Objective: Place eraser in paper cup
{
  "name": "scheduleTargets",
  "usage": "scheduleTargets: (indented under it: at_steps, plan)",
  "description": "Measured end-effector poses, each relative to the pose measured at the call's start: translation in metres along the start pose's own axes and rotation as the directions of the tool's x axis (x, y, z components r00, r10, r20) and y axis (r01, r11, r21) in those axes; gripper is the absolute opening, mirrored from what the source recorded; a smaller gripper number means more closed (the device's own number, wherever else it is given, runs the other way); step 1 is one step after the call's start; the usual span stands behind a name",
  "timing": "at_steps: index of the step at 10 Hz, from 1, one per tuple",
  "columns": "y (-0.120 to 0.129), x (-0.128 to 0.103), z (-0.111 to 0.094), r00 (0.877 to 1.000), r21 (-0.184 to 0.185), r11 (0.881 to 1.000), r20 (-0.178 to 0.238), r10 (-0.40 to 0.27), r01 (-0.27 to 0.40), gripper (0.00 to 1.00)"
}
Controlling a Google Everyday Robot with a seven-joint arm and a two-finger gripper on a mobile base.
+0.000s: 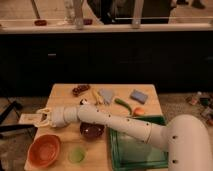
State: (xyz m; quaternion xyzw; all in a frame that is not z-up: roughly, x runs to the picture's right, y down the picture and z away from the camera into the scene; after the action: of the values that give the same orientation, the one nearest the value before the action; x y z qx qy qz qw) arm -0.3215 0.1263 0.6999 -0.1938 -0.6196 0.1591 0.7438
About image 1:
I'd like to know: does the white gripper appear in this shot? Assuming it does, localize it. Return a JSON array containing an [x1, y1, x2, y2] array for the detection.
[[34, 107, 67, 128]]

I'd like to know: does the dark purple bowl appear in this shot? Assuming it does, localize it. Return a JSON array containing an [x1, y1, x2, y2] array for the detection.
[[80, 122, 104, 140]]

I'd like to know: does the black and white eraser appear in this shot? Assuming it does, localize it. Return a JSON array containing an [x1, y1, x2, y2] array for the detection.
[[79, 99, 90, 105]]

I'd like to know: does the orange bowl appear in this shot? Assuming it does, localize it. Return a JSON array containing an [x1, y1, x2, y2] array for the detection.
[[28, 134, 61, 168]]

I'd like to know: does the yellow banana toy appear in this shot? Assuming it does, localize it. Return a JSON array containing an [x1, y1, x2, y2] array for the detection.
[[92, 89, 103, 105]]

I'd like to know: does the orange fruit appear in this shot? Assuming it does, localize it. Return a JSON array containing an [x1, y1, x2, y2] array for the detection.
[[133, 107, 145, 116]]

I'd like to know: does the blue sponge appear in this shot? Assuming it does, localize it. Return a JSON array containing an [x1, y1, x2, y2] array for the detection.
[[130, 90, 148, 104]]

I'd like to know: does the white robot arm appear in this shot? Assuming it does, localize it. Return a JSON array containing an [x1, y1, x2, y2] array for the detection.
[[36, 104, 213, 171]]

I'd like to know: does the green chili pepper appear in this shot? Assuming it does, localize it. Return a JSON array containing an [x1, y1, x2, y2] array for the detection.
[[114, 98, 132, 115]]

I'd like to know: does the brown chocolate bar toy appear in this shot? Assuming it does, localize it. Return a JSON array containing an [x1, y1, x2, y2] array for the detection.
[[72, 84, 90, 96]]

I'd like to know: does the green tray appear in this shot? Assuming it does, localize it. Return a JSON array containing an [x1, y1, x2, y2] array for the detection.
[[107, 114, 170, 171]]

